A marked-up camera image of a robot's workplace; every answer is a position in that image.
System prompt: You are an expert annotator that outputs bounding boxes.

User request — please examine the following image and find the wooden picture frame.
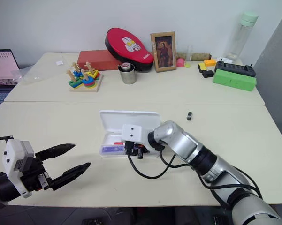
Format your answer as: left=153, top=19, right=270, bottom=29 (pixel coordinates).
left=150, top=31, right=177, bottom=73

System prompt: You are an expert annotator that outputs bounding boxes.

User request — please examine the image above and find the wooden colourful stacking toy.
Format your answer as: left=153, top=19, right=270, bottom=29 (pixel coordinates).
left=66, top=61, right=104, bottom=93

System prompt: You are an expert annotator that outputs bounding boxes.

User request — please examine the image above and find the black remote controller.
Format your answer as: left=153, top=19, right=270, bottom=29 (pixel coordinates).
left=214, top=60, right=257, bottom=78

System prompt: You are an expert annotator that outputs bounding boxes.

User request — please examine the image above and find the white crumpled paper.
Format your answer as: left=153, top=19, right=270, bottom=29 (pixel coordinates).
left=216, top=56, right=233, bottom=64

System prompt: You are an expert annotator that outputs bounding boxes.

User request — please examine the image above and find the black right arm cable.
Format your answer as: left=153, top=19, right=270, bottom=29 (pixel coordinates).
left=127, top=145, right=264, bottom=200

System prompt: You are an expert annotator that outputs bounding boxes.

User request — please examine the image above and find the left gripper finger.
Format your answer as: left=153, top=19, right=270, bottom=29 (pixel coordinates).
left=34, top=143, right=76, bottom=163
left=51, top=161, right=92, bottom=191

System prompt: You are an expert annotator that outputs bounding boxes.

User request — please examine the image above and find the green rectangular box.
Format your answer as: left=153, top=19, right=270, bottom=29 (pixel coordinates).
left=212, top=68, right=258, bottom=92

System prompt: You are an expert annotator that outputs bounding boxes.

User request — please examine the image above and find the white plastic pencil case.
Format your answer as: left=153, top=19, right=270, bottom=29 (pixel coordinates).
left=99, top=110, right=161, bottom=158

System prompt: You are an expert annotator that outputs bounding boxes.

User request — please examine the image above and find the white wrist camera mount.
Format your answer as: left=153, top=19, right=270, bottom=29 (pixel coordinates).
left=121, top=123, right=160, bottom=156
left=1, top=139, right=35, bottom=199

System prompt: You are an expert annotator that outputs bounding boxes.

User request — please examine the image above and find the clear bottle with green lid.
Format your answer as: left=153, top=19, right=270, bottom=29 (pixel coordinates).
left=226, top=12, right=259, bottom=63

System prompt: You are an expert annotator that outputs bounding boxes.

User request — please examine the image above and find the black toy block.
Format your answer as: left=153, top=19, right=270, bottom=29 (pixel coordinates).
left=202, top=69, right=215, bottom=79

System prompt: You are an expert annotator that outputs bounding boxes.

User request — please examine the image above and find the clear plastic tube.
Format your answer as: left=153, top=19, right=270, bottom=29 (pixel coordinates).
left=186, top=45, right=194, bottom=64

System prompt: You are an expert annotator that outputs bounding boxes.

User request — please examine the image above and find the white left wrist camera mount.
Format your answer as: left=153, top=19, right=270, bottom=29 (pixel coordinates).
left=1, top=139, right=35, bottom=199

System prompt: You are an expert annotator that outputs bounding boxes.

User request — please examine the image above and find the clear plastic bag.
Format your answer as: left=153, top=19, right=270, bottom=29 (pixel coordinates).
left=11, top=58, right=63, bottom=85

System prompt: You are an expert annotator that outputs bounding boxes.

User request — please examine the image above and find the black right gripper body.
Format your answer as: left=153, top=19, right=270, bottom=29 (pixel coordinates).
left=124, top=140, right=151, bottom=156

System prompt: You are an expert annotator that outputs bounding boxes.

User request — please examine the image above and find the red and black punch pad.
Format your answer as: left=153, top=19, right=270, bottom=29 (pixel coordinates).
left=105, top=27, right=154, bottom=73

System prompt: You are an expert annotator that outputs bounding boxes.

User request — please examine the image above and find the laptop with pink screen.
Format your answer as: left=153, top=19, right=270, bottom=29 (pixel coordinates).
left=0, top=49, right=21, bottom=88

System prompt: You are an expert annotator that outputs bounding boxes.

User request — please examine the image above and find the brown rolled scroll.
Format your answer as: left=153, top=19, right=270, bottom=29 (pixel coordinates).
left=175, top=52, right=213, bottom=61

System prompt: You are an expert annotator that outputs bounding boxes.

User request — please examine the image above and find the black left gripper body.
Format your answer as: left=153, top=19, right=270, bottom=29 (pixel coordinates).
left=20, top=156, right=55, bottom=193

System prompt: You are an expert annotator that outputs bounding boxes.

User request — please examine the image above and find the metal cup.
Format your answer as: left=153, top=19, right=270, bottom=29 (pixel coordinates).
left=117, top=63, right=137, bottom=85

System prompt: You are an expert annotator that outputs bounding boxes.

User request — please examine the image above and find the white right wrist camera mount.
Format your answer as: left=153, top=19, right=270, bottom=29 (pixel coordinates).
left=121, top=123, right=160, bottom=156

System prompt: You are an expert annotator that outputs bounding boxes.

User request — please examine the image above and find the red rectangular box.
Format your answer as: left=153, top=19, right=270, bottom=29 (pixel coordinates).
left=76, top=49, right=122, bottom=71

